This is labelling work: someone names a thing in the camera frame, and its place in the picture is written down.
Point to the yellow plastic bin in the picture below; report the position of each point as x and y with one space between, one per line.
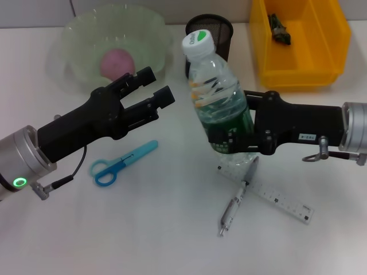
309 57

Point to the blue scissors with sheath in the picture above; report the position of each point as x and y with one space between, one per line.
137 151

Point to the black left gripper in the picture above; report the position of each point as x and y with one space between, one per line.
86 123

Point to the grey white pen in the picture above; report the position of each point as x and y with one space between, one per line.
232 209

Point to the black mesh pen holder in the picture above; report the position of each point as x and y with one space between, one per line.
222 34

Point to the translucent green wavy fruit bowl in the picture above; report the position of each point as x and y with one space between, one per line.
86 34

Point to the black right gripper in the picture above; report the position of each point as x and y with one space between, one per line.
301 123

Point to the clear water bottle green label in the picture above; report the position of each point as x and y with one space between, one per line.
215 86

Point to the transparent plastic ruler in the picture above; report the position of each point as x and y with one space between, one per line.
272 194

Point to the pink peach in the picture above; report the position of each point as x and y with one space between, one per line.
114 63

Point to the green plastic wrapper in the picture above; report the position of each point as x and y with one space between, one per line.
279 31

